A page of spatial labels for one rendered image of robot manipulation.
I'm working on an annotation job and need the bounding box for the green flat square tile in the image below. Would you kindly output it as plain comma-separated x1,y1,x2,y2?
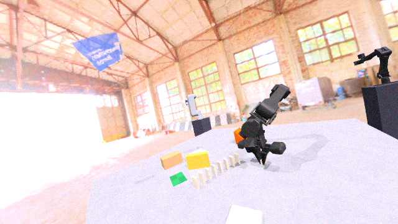
170,172,187,186

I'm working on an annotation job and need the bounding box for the yellow rectangular block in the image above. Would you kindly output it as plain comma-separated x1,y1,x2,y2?
185,151,210,170

